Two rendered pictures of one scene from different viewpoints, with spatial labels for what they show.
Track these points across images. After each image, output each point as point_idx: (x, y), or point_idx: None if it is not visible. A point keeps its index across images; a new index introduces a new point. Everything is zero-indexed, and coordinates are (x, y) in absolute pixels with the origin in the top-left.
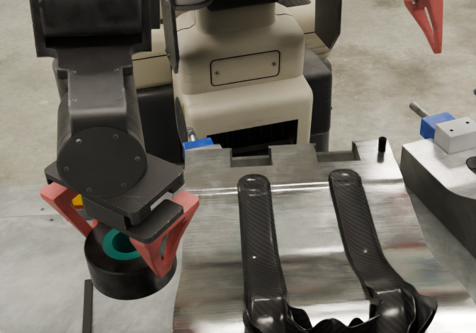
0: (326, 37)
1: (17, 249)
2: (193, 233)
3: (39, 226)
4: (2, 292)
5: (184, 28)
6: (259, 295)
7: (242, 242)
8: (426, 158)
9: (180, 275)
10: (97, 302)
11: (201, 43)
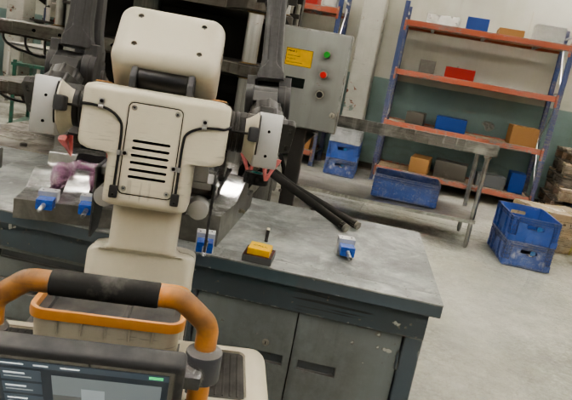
0: (97, 222)
1: (295, 255)
2: (229, 204)
3: (287, 259)
4: (299, 248)
5: (185, 253)
6: (220, 181)
7: (214, 199)
8: (111, 205)
9: (238, 197)
10: (263, 237)
11: (178, 247)
